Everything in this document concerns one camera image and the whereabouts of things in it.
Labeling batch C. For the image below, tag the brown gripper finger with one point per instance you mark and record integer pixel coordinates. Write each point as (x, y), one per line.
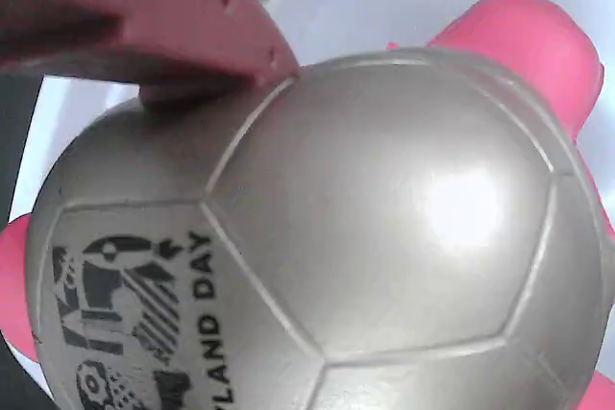
(144, 16)

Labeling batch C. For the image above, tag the red turtle toy gold shell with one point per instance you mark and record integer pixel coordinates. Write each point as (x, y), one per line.
(384, 237)

